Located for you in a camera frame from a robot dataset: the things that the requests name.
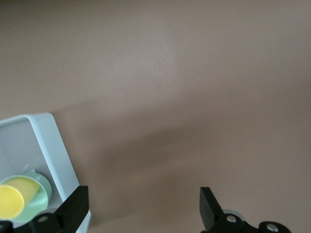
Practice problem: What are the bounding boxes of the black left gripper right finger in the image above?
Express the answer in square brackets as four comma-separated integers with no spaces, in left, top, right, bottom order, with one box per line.
[199,186,293,233]

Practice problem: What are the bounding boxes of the yellow cup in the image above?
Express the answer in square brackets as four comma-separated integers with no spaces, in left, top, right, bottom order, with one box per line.
[0,177,41,219]

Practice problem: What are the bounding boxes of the clear plastic bin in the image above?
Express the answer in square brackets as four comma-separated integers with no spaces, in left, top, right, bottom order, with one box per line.
[0,112,92,233]

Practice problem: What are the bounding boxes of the green bowl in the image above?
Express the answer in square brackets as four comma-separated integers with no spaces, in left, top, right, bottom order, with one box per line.
[0,169,53,223]

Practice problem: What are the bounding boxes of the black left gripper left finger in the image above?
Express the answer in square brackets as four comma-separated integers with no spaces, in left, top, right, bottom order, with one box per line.
[0,185,90,233]

